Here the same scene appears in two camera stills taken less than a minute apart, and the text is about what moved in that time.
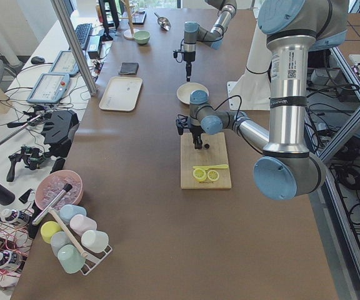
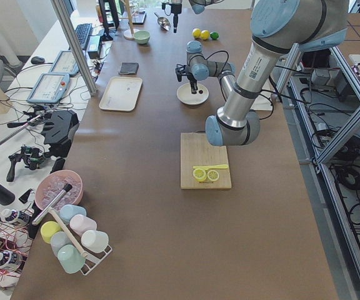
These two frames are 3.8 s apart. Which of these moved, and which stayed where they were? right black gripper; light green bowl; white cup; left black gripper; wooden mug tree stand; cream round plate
Moved: right black gripper; left black gripper
Stayed: cream round plate; wooden mug tree stand; white cup; light green bowl
